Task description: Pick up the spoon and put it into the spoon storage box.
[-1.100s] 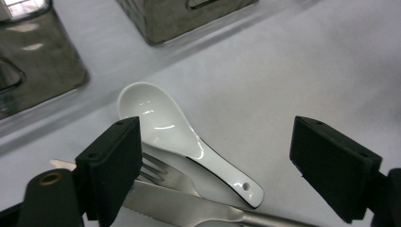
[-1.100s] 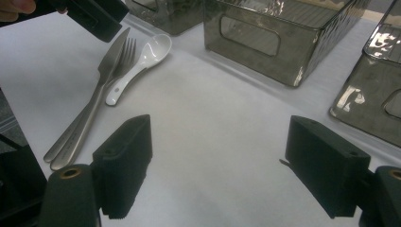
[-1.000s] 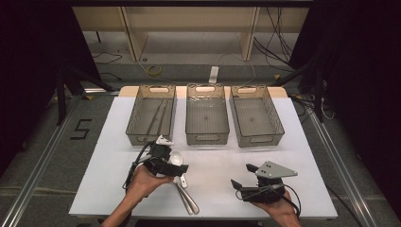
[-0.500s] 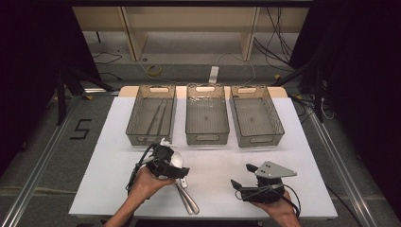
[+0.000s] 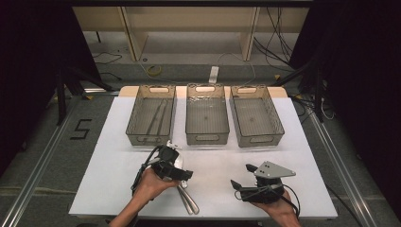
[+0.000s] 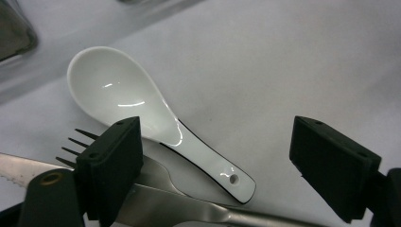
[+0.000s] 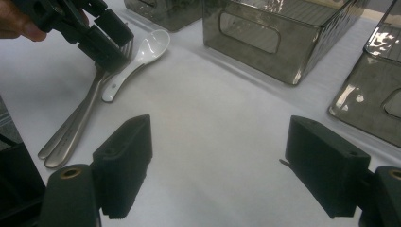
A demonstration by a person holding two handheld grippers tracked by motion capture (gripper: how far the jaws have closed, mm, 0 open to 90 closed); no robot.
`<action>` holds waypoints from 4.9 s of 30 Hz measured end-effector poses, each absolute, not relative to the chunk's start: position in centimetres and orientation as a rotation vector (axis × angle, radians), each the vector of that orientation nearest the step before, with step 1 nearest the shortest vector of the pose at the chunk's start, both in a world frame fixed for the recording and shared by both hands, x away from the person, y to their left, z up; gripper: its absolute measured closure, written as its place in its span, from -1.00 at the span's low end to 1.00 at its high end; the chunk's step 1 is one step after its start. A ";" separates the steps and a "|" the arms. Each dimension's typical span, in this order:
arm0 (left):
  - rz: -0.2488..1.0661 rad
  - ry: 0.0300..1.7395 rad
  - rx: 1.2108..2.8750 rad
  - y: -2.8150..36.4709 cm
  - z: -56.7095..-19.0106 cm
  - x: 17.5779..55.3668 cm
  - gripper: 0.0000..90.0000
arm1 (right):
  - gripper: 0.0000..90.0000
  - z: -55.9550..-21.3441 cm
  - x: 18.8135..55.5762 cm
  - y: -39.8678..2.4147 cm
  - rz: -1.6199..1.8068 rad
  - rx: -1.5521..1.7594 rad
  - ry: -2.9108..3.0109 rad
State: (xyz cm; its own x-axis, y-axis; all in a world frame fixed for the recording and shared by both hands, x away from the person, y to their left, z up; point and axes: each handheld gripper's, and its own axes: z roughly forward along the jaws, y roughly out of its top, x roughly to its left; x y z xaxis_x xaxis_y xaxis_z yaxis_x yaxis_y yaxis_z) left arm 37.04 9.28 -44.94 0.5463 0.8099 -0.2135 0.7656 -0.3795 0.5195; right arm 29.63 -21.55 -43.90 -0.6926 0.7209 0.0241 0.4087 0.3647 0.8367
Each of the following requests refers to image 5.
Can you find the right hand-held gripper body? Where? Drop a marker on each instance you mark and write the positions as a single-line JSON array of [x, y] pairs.
[[272, 171]]

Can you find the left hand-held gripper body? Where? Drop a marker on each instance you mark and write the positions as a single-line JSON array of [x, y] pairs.
[[171, 170]]

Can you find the transparent grey plastic bin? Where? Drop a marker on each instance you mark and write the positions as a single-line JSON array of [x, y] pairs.
[[151, 138], [257, 119], [206, 119]]

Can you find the black metal chopstick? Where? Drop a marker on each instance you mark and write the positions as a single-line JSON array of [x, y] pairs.
[[164, 118], [156, 118]]

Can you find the person's left hand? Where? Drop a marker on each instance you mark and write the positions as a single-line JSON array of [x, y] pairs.
[[151, 186]]

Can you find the person's right hand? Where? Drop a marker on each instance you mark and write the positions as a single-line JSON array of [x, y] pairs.
[[282, 209]]

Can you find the white table cover sheet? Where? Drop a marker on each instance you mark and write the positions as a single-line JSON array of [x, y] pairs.
[[214, 176]]

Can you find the yellow tape roll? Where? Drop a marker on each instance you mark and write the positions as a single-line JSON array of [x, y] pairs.
[[154, 70]]

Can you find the black metal stand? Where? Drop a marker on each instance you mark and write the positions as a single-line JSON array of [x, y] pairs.
[[60, 94], [319, 94]]

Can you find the white power strip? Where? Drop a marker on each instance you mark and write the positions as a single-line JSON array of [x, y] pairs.
[[213, 74]]

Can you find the black curtain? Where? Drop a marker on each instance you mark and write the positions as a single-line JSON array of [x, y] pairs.
[[25, 63], [362, 78]]

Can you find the beige wooden shelf unit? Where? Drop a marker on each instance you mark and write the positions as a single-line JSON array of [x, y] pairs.
[[189, 19]]

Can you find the aluminium floor rail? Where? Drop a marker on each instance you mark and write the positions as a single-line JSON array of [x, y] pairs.
[[34, 183], [343, 170]]

